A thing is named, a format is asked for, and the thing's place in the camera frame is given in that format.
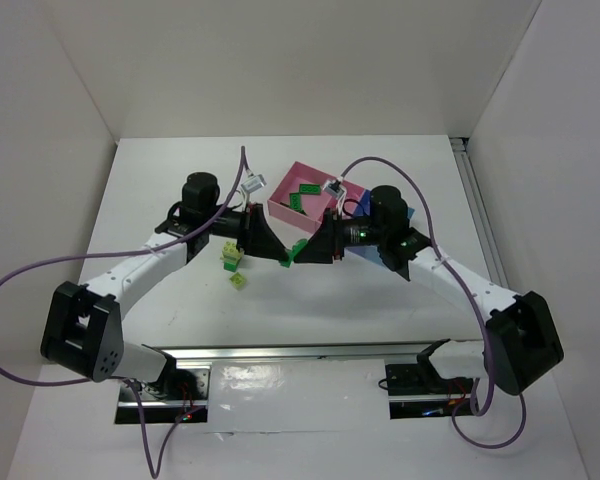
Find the pink plastic container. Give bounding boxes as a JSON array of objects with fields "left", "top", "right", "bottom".
[{"left": 267, "top": 162, "right": 336, "bottom": 234}]

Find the lime and green lego stack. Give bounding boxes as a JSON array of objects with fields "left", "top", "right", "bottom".
[{"left": 220, "top": 241, "right": 244, "bottom": 272}]

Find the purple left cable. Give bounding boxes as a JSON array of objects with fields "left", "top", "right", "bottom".
[{"left": 0, "top": 145, "right": 251, "bottom": 479}]

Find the aluminium front rail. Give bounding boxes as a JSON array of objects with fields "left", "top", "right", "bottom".
[{"left": 142, "top": 342, "right": 431, "bottom": 362}]

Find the aluminium side rail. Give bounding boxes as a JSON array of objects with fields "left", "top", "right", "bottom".
[{"left": 449, "top": 137, "right": 508, "bottom": 287}]

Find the green lego brick with studs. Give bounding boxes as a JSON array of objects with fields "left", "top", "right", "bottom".
[{"left": 279, "top": 238, "right": 308, "bottom": 268}]

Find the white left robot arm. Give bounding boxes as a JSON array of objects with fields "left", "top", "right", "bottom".
[{"left": 40, "top": 172, "right": 289, "bottom": 398}]

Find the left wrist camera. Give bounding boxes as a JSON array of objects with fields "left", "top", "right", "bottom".
[{"left": 241, "top": 174, "right": 266, "bottom": 194}]

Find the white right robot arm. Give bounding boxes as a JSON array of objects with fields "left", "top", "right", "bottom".
[{"left": 294, "top": 186, "right": 564, "bottom": 396}]

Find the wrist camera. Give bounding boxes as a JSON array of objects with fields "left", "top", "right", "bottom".
[
  {"left": 323, "top": 179, "right": 346, "bottom": 199},
  {"left": 241, "top": 174, "right": 266, "bottom": 194}
]

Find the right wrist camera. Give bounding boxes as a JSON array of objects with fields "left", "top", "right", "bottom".
[{"left": 323, "top": 179, "right": 346, "bottom": 199}]

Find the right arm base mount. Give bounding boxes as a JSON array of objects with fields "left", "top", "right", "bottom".
[{"left": 377, "top": 339, "right": 474, "bottom": 420}]

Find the blue plastic container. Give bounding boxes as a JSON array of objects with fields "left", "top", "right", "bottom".
[{"left": 346, "top": 185, "right": 402, "bottom": 267}]

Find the lime green small lego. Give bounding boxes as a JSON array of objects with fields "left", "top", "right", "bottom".
[{"left": 229, "top": 272, "right": 247, "bottom": 290}]

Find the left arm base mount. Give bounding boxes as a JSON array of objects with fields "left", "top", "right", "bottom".
[{"left": 114, "top": 364, "right": 211, "bottom": 425}]

